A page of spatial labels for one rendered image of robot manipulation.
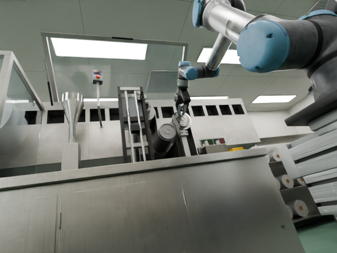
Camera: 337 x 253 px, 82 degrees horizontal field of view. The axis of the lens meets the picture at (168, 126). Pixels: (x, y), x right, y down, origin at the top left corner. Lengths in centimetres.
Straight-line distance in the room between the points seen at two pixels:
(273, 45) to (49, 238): 89
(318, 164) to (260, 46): 30
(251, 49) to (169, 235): 72
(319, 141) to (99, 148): 134
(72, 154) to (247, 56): 106
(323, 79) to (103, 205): 81
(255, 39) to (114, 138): 128
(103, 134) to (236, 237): 114
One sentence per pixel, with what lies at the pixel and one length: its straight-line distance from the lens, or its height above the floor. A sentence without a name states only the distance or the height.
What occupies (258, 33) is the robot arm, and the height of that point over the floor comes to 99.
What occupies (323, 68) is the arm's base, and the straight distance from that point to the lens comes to 59.
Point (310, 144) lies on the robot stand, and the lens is 58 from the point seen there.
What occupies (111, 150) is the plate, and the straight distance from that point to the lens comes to 155.
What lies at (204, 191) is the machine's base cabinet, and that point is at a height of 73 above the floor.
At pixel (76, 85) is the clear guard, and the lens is 176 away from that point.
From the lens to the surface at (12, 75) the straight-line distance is 137.
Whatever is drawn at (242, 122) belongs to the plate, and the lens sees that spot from 206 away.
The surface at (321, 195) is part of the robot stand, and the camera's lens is 59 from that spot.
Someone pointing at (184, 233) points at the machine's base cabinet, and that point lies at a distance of 90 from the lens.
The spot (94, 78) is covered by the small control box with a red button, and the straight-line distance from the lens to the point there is 149.
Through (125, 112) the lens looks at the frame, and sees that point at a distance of 120.
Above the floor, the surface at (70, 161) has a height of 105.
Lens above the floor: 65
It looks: 25 degrees up
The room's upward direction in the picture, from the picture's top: 12 degrees counter-clockwise
